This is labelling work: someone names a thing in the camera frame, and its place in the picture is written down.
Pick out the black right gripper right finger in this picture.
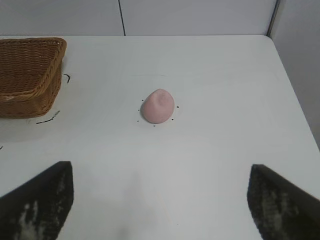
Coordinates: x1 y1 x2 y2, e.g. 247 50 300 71
246 164 320 240

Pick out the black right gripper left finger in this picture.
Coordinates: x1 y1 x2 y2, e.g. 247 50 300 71
0 161 75 240

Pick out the pink peach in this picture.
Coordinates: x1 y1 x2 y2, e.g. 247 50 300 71
141 88 175 125

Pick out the brown wicker basket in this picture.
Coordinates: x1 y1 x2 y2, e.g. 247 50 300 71
0 37 68 119

